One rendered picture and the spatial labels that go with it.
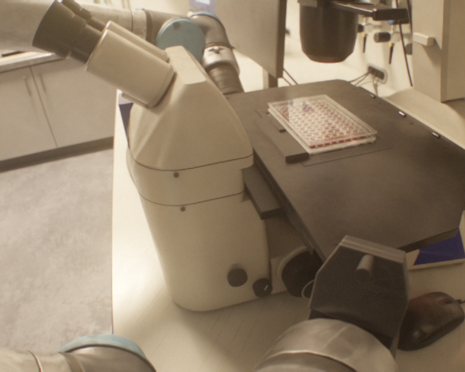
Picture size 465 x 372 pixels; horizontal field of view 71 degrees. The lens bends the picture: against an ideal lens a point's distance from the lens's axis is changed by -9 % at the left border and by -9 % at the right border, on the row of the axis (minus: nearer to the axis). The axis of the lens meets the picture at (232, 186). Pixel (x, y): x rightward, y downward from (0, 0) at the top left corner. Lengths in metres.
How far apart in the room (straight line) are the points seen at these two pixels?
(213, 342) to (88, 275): 1.28
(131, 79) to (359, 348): 0.28
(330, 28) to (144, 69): 0.20
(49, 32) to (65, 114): 2.26
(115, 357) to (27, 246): 1.75
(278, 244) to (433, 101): 0.30
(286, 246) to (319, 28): 0.26
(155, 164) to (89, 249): 1.52
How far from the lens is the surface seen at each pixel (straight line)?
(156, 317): 0.50
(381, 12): 0.34
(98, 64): 0.34
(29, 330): 1.63
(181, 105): 0.32
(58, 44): 0.35
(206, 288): 0.45
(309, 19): 0.42
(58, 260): 1.86
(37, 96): 2.58
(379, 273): 0.23
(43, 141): 2.70
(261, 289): 0.46
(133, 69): 0.34
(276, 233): 0.48
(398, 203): 0.33
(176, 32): 0.60
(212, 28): 0.79
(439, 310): 0.49
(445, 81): 0.54
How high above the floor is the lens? 1.15
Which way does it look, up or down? 35 degrees down
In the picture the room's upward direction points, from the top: 5 degrees counter-clockwise
